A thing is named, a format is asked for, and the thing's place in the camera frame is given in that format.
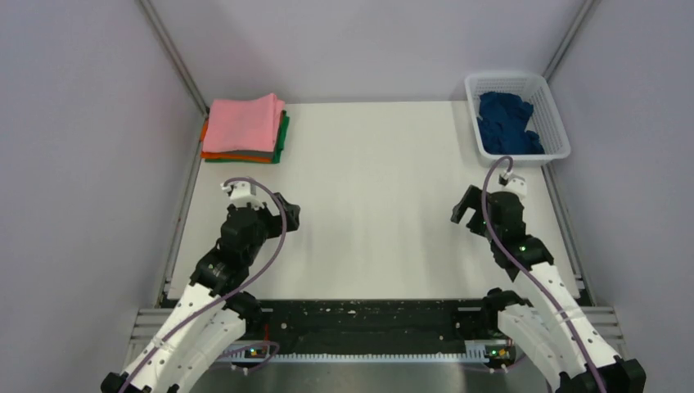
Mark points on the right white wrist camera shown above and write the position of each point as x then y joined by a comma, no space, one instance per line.
513,183

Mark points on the grey folded t shirt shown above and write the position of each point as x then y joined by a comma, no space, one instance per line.
278,145

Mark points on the pink folded t shirt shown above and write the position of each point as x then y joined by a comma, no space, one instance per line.
250,125

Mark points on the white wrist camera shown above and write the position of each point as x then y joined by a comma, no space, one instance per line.
513,183
241,194

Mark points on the right aluminium frame post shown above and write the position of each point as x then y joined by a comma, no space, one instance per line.
586,9

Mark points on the white plastic basket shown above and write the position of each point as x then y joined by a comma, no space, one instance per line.
546,120

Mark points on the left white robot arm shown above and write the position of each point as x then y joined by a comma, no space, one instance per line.
212,312

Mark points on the blue t shirt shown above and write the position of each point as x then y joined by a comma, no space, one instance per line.
502,120

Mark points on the white slotted cable duct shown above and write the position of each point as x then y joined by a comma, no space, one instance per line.
363,358

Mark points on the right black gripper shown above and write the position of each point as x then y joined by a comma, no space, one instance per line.
471,199

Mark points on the aluminium frame post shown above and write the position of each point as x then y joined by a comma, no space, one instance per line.
171,51
586,9

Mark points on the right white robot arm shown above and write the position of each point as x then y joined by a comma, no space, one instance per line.
540,315

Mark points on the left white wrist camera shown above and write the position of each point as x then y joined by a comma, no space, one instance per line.
241,194

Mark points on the left aluminium frame post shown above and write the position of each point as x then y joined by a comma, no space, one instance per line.
171,51

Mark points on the green folded t shirt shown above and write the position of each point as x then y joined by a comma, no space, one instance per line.
276,159

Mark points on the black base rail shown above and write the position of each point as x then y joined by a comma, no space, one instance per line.
384,328

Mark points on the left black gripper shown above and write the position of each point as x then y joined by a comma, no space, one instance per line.
274,219

